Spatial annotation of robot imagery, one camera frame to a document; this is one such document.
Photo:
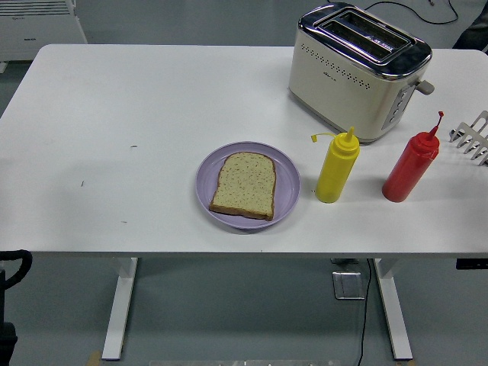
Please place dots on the red squeeze bottle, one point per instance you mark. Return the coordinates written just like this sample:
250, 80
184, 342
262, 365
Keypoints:
411, 167

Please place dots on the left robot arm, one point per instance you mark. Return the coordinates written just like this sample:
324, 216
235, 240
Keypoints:
7, 339

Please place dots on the slice of bread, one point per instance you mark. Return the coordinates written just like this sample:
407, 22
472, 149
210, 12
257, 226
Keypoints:
246, 183

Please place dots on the purple plate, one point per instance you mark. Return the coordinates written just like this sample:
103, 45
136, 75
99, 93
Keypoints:
206, 183

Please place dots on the yellow squeeze bottle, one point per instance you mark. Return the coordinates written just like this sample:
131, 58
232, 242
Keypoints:
335, 167

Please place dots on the metal floor socket plate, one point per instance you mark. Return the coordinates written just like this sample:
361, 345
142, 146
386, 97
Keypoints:
347, 285

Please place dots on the cream and chrome toaster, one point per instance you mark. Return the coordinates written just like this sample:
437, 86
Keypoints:
343, 76

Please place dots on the white table leg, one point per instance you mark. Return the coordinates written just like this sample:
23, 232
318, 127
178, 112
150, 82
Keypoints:
392, 305
120, 305

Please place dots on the silver metal rack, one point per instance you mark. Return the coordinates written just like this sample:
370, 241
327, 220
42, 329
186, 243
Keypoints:
474, 131

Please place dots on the black table control panel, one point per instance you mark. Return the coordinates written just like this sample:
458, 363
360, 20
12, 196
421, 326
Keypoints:
472, 264

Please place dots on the white appliance with vents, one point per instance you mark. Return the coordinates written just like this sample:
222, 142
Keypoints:
38, 26

